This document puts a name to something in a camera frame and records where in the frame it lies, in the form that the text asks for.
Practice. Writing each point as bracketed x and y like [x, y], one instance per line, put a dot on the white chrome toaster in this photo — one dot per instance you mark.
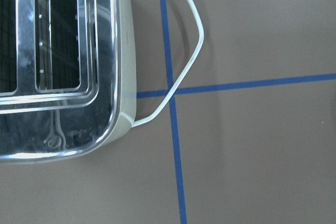
[68, 77]

